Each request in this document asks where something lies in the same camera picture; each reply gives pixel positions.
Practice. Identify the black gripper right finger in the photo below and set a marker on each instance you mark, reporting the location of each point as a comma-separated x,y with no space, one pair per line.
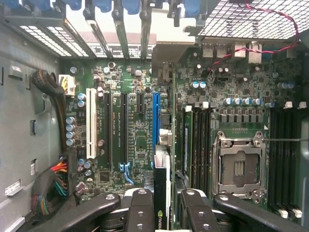
200,217

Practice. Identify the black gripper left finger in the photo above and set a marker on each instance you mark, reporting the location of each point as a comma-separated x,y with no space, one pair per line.
141,212

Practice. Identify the metal socket cover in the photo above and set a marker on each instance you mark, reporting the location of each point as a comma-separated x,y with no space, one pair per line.
222,169

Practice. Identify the CPU socket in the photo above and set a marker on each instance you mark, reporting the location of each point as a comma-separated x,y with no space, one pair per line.
239,166

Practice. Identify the black RAM slot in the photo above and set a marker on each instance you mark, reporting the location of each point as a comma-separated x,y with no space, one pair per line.
297,169
202,149
281,169
196,149
273,169
289,169
209,149

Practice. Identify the green RAM stick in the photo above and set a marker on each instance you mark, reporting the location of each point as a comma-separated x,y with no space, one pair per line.
187,145

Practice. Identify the blue expansion slot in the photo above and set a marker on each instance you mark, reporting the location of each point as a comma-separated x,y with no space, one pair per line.
156,116

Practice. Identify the white expansion slot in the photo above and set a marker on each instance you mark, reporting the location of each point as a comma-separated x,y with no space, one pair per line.
91,120

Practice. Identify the short black expansion slot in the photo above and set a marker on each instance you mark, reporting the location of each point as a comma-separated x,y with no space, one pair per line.
140,104

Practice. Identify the thin metal locking lever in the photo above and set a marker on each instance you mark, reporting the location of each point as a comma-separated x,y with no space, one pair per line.
285,139

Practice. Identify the green motherboard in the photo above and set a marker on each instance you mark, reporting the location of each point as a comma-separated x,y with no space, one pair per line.
142,79

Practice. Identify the white power connector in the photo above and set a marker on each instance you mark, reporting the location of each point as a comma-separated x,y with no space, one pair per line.
70,84

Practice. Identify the black PC case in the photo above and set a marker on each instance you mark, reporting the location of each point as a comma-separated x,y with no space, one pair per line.
24,108

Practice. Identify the metal slot cover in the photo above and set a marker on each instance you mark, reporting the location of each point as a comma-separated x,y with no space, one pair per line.
145,36

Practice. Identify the perforated slot cover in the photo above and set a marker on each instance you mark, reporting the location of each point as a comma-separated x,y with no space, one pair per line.
46,41
67,41

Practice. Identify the blue slot retainer clip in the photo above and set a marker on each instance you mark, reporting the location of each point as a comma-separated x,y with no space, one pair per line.
131,6
103,4
190,7
73,3

